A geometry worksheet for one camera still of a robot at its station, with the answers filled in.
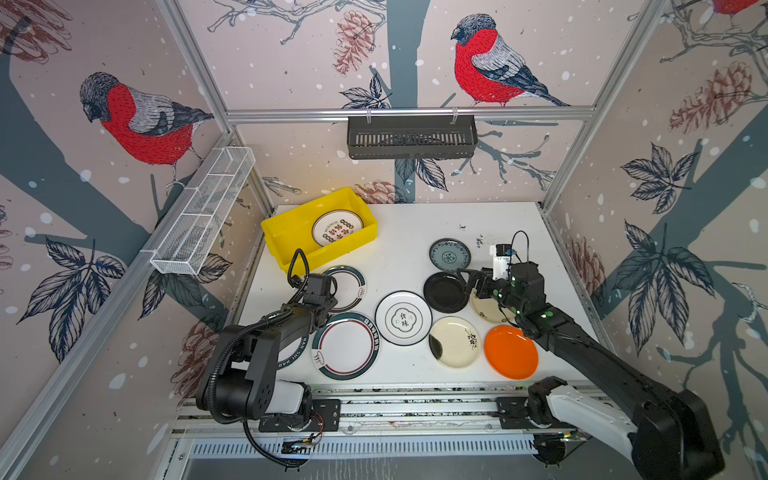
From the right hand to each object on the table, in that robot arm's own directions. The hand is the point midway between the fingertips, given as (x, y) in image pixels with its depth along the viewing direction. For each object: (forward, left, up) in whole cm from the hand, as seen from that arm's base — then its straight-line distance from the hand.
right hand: (471, 266), depth 82 cm
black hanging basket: (+46, +17, +13) cm, 51 cm away
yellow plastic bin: (+25, +65, -16) cm, 71 cm away
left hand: (-1, +43, -15) cm, 45 cm away
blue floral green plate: (+17, +3, -17) cm, 24 cm away
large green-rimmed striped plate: (-18, +35, -17) cm, 43 cm away
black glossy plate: (+2, +5, -18) cm, 19 cm away
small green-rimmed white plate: (+2, +37, -18) cm, 41 cm away
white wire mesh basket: (-7, +72, +14) cm, 74 cm away
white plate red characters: (+28, +46, -15) cm, 56 cm away
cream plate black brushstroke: (-15, +4, -18) cm, 24 cm away
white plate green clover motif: (-9, +19, -17) cm, 27 cm away
